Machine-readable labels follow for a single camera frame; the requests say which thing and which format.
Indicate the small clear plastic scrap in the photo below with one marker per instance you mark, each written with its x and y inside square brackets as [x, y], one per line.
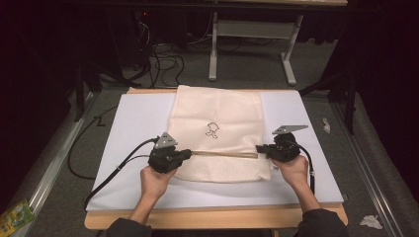
[326, 125]

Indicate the white foam board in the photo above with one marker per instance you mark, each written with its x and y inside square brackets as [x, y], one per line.
[138, 118]

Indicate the white metal desk frame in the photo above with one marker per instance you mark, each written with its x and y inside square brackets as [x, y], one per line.
[250, 29]

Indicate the crumpled white paper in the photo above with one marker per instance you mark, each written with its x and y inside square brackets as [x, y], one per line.
[371, 221]

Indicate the person's left hand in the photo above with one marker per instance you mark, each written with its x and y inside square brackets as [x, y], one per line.
[154, 184]

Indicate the green yellow packet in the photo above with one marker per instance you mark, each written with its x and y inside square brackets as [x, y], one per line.
[15, 217]

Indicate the black metal stand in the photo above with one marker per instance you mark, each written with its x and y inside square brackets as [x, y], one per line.
[79, 95]
[351, 102]

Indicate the cream mesh laundry bag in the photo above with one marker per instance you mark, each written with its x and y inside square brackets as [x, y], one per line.
[217, 108]

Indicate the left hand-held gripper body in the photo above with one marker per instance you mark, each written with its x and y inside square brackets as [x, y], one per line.
[163, 159]

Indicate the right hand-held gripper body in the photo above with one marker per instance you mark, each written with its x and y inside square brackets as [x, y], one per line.
[285, 149]

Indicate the silver metal floor rail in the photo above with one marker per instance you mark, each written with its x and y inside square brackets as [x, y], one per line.
[365, 171]
[56, 164]

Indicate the person's right hand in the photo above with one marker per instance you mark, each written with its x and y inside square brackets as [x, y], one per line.
[293, 171]

